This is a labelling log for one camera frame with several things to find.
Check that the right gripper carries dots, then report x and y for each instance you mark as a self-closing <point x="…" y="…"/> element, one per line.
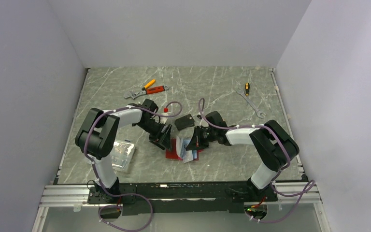
<point x="195" y="143"/>

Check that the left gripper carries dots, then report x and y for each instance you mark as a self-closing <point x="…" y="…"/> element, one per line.
<point x="162" y="140"/>

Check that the red leather card holder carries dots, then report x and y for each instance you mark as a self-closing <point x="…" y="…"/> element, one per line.
<point x="171" y="154"/>

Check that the silver credit card stack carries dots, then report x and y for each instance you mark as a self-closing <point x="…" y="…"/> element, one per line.
<point x="185" y="155"/>

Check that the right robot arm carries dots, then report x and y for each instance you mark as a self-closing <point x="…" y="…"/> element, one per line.
<point x="274" y="146"/>

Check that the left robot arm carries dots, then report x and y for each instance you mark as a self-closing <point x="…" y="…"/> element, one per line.
<point x="98" y="131"/>

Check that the clear plastic screw box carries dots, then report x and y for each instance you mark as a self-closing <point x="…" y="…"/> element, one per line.
<point x="121" y="155"/>

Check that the silver open end wrench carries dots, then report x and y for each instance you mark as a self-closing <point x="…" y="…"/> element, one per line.
<point x="258" y="112"/>

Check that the orange black screwdriver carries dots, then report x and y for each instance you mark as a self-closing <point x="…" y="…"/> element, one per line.
<point x="247" y="89"/>

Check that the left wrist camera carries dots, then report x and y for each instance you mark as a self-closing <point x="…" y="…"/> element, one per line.
<point x="167" y="113"/>

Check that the red handled adjustable wrench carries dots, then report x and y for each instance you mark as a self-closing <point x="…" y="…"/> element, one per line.
<point x="148" y="91"/>

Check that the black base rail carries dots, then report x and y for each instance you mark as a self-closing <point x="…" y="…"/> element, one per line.
<point x="182" y="197"/>

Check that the orange handled pliers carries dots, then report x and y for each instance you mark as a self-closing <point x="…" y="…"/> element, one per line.
<point x="149" y="84"/>

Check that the aluminium frame rail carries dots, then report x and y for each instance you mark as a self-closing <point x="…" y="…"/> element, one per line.
<point x="75" y="196"/>

